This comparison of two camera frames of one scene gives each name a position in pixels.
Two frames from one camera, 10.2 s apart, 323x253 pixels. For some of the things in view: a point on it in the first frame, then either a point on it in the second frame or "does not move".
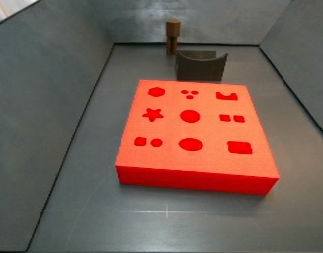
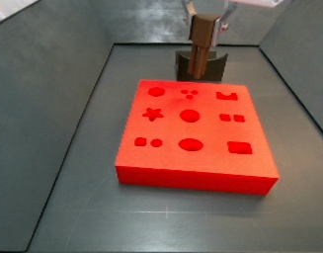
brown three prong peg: [172, 33] → [200, 39]
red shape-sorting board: [193, 135] does not move
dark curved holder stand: [199, 66] does not move
